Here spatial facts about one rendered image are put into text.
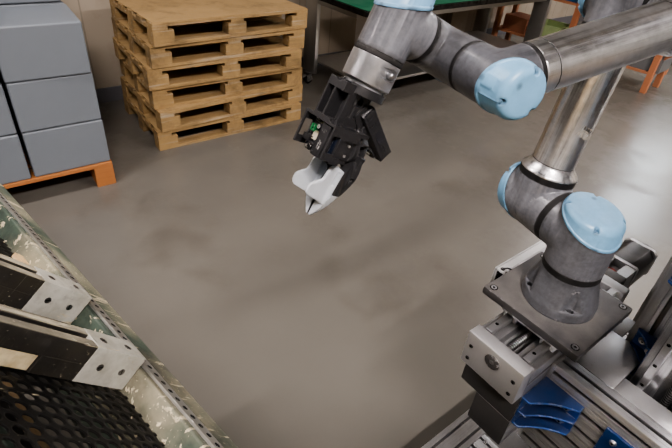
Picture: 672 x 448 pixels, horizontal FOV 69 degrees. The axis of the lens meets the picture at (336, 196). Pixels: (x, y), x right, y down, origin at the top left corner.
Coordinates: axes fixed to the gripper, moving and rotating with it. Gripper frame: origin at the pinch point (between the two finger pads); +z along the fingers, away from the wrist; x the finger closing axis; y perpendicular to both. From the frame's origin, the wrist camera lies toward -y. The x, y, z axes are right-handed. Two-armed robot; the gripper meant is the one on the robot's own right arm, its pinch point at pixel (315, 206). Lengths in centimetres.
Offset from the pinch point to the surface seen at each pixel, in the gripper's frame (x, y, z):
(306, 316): -78, -112, 90
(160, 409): -8, 5, 49
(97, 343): -18.3, 15.8, 40.9
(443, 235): -86, -205, 42
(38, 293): -39, 20, 45
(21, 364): -15, 28, 41
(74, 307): -40, 12, 50
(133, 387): -16, 6, 51
